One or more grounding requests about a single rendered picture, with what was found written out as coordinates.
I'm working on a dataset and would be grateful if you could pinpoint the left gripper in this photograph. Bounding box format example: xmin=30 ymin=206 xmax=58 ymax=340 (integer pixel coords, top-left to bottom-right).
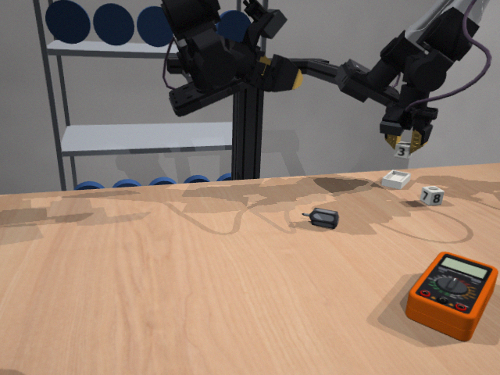
xmin=384 ymin=84 xmax=438 ymax=153

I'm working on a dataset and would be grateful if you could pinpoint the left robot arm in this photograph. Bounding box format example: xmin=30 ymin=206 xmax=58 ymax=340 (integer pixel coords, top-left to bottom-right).
xmin=343 ymin=0 xmax=490 ymax=137

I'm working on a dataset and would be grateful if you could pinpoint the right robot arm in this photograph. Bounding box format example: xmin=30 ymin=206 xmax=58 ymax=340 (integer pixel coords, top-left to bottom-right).
xmin=161 ymin=0 xmax=288 ymax=110

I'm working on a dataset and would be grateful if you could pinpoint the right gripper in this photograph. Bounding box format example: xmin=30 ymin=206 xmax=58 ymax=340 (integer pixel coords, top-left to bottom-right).
xmin=225 ymin=38 xmax=303 ymax=92

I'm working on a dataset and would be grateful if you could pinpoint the orange digital multimeter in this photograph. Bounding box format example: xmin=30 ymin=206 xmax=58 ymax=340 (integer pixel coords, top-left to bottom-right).
xmin=405 ymin=252 xmax=498 ymax=341

